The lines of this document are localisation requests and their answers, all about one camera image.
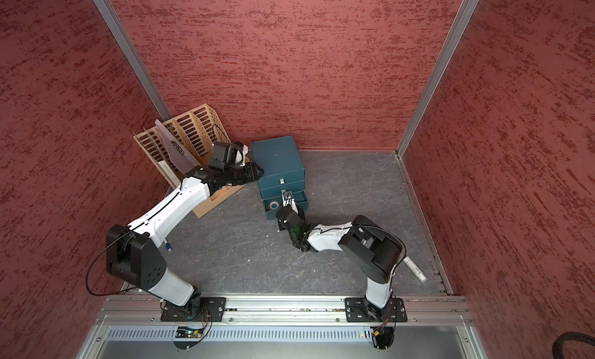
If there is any beige plastic file organizer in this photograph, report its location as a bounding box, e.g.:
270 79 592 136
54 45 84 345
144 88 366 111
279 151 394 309
134 103 244 223

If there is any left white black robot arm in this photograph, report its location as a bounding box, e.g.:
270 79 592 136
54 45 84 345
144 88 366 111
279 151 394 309
105 142 263 320

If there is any grey translucent folder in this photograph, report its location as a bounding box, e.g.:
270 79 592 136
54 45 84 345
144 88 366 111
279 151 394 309
154 120 200 175

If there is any black cable loop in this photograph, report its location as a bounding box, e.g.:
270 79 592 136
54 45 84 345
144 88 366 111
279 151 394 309
551 330 595 359

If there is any aluminium front rail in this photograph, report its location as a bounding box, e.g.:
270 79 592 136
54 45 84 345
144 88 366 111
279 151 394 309
78 292 487 358

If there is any teal three drawer cabinet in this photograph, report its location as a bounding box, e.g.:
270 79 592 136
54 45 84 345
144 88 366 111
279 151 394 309
251 136 308 221

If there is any aluminium corner post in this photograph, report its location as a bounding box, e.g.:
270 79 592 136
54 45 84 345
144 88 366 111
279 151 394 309
396 0 480 161
92 0 172 120

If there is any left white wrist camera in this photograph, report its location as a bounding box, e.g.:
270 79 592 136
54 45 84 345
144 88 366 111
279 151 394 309
233 142 249 167

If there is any white beige paper folder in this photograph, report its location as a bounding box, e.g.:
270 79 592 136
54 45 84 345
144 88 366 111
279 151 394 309
147 145 181 188

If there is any right aluminium corner post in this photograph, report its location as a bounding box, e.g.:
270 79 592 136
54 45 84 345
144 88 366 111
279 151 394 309
396 0 480 161

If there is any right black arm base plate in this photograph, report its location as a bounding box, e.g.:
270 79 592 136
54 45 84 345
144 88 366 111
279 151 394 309
344 297 408 324

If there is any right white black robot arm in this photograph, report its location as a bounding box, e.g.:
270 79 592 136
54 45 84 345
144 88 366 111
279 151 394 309
277 206 407 314

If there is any left aluminium corner post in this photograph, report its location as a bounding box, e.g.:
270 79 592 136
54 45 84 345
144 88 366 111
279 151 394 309
92 0 172 120

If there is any white marker tube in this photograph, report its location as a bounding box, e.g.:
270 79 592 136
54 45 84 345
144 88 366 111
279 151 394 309
403 256 428 283

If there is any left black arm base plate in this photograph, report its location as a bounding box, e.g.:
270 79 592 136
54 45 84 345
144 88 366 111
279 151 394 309
161 297 227 323

